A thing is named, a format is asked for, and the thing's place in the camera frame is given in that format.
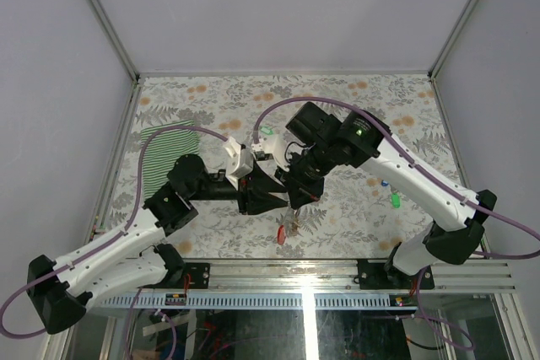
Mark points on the green key tag centre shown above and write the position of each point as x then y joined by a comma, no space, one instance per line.
266,130

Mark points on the grey red key ring holder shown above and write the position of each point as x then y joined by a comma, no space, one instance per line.
289,226

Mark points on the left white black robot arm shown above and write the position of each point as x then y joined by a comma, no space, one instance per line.
136,255

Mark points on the green key tag right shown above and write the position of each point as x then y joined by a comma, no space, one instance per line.
395,200

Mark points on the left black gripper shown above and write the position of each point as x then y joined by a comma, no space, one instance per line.
255,196

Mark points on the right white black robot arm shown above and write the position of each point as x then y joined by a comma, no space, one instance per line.
363,141

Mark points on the green striped cloth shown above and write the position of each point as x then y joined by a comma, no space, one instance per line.
161,154

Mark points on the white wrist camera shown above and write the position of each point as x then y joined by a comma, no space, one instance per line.
271,148
240,161

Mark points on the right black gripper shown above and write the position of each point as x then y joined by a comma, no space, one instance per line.
299,190

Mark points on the green key tag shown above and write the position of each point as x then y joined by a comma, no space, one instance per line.
395,200
266,130

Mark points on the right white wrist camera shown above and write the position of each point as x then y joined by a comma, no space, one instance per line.
271,148

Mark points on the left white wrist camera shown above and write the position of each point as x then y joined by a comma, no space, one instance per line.
240,161

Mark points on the aluminium front rail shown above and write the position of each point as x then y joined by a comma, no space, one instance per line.
284,284

